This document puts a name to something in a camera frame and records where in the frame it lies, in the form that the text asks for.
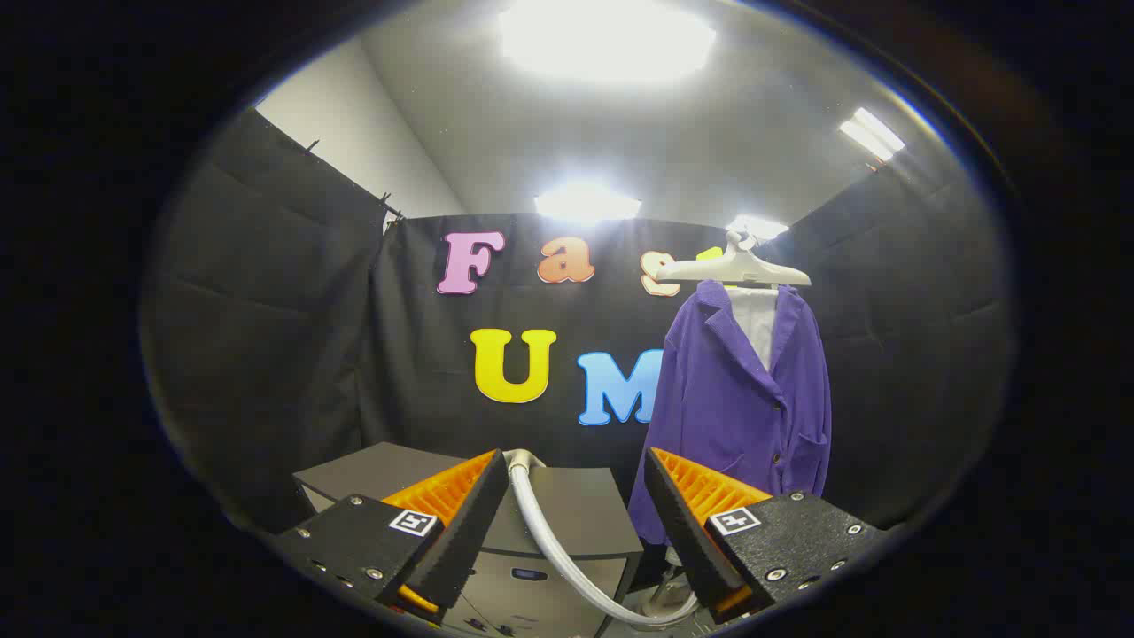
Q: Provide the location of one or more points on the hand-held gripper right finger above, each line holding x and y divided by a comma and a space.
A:
682, 523

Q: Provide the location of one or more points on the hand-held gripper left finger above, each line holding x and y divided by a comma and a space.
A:
469, 523

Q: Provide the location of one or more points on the purple jacket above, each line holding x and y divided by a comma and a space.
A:
726, 416

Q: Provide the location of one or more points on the white plastic clothes hanger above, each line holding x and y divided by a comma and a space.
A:
735, 266

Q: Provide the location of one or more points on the black backdrop cloth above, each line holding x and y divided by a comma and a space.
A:
266, 310

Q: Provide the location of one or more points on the large ceiling light panel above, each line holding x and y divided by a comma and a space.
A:
607, 40

